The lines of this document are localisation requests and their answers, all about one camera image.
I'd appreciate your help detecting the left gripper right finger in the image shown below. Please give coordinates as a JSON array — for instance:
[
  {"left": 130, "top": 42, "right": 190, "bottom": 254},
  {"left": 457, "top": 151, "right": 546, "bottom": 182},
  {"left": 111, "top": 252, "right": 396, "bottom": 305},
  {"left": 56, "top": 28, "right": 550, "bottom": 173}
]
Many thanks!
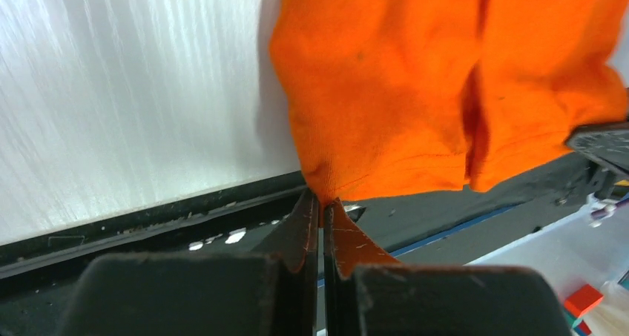
[{"left": 323, "top": 199, "right": 401, "bottom": 335}]

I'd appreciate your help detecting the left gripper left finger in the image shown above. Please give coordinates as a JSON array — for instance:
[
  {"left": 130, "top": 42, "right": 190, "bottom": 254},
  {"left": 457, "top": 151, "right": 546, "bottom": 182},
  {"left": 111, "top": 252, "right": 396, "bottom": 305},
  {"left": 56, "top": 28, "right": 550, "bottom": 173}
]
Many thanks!
[{"left": 253, "top": 189, "right": 320, "bottom": 335}]

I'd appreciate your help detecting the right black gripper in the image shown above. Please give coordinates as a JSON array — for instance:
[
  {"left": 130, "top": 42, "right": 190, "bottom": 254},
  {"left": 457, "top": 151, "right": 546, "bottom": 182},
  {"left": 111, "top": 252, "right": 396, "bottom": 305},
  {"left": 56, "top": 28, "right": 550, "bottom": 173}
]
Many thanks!
[{"left": 565, "top": 121, "right": 628, "bottom": 177}]

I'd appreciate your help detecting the orange t-shirt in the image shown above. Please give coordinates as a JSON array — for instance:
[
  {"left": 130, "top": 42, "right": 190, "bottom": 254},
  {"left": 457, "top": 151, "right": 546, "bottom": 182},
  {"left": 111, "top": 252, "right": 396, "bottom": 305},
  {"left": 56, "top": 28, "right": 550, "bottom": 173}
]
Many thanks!
[{"left": 269, "top": 0, "right": 628, "bottom": 204}]

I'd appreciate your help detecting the red block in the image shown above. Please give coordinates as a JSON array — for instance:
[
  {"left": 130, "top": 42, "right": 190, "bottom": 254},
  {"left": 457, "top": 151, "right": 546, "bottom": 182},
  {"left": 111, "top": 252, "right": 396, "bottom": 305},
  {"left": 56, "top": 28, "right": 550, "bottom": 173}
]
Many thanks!
[{"left": 563, "top": 284, "right": 604, "bottom": 318}]

